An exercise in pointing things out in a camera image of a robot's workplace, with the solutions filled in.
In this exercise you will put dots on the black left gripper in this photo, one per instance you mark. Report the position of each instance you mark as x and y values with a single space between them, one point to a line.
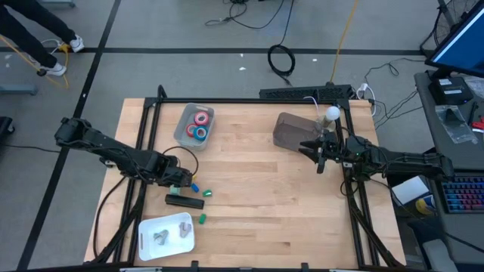
177 177

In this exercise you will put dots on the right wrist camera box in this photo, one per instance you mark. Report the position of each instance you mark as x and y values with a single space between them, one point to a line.
328 140

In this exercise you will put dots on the black monitor blue screen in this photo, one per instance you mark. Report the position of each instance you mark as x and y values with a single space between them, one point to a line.
461 49

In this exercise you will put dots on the black mini computer box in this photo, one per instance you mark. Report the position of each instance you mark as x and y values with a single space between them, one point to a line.
450 90

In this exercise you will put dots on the green mini stapler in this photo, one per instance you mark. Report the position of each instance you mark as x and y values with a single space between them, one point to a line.
207 193
203 218

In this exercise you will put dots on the smoky grey translucent bin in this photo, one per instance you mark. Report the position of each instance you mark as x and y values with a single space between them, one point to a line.
293 130

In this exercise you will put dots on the grey office chair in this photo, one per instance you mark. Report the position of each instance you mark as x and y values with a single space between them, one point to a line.
438 257

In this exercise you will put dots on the person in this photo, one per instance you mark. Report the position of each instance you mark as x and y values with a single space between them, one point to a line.
22 30

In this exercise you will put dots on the white plastic tray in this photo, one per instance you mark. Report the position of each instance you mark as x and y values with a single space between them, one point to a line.
170 249

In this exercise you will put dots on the light grey plastic bin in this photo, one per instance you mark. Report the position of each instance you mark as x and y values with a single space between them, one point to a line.
181 121

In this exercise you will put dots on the clear plastic bag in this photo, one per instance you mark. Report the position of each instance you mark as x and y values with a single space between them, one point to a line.
455 124

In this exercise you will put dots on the white bulb table lamp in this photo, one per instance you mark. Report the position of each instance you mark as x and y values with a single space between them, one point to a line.
332 112

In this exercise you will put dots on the red tape roll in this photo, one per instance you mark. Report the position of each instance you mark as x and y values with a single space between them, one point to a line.
188 130

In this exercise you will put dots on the white paper box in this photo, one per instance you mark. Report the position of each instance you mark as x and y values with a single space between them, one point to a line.
410 190

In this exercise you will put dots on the silver mounting plate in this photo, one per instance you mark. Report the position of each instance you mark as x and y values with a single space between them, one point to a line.
109 163

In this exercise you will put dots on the yellow and blue object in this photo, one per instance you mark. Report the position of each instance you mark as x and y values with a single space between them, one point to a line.
424 206

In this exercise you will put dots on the black perforated box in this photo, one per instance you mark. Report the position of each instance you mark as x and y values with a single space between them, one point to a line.
302 92

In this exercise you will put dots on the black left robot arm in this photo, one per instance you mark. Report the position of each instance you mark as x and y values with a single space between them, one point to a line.
113 155

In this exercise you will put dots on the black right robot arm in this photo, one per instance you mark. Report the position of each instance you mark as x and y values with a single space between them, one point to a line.
408 162

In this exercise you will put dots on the backlit rainbow keyboard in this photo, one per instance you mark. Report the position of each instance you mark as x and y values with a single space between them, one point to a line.
463 192

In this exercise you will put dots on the pink tape roll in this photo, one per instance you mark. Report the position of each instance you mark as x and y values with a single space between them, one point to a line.
196 118

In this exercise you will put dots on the grey desk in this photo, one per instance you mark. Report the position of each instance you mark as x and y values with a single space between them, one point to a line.
453 155

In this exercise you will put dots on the light blue tape roll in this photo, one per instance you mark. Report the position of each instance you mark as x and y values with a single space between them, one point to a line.
194 133

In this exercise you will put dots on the black aluminium table frame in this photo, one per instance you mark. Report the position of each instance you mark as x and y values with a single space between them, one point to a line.
246 100

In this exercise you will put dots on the red hand tool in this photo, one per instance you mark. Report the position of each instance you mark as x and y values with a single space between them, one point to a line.
479 124

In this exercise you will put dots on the long black stapler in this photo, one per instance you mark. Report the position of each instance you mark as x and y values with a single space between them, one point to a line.
185 201

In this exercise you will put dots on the black floor fan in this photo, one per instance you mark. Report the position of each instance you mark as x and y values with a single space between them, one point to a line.
446 26

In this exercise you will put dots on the black caster base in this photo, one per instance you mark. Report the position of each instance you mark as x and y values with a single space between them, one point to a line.
5 126

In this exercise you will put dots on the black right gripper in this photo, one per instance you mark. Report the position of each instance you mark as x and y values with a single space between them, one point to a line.
344 153

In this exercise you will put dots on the grey stand foot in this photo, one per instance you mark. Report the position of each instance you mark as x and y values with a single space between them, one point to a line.
17 89
60 3

